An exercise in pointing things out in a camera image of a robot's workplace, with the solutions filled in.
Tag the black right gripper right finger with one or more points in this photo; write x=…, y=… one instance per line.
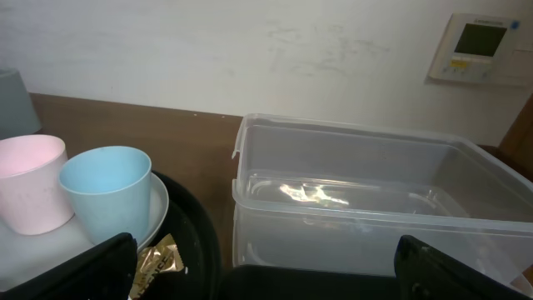
x=424, y=272

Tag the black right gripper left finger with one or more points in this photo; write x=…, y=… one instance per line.
x=105, y=271

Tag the light blue plastic cup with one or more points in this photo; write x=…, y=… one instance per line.
x=110, y=191

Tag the pink plastic cup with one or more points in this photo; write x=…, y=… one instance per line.
x=32, y=201

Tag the grey dishwasher rack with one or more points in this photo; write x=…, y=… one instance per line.
x=18, y=116

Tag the gold foil wrapper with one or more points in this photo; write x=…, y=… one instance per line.
x=163, y=257

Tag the light grey round plate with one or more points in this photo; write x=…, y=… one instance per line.
x=26, y=257

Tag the black round tray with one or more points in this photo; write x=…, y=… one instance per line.
x=192, y=230

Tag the clear plastic storage bin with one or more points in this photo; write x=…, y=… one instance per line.
x=331, y=196

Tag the white wall control panel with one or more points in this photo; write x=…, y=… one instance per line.
x=484, y=50

